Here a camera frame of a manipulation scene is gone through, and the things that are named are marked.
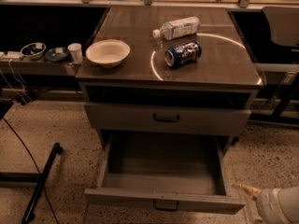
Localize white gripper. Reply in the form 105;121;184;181
233;183;292;224

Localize grey drawer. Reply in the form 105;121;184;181
85;132;244;215
84;103;250;136

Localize grey drawer cabinet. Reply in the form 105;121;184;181
76;6;263;147

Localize blue soda can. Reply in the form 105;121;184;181
164;40;202;67

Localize dark office chair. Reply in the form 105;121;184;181
250;7;299;126

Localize clear plastic water bottle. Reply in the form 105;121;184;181
152;16;200;40

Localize white paper bowl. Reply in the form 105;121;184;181
86;39;131;68

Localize white paper cup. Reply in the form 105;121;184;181
67;43;83;63

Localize dark blue small bowl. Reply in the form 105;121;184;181
45;47;69;62

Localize black stand leg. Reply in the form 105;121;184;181
0;143;63;224

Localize white bowl with dark contents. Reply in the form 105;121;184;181
21;42;46;60

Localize grey side shelf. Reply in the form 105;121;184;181
0;59;80;76

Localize white power strip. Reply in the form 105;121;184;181
0;51;22;60

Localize black floor cable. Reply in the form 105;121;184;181
2;118;60;224

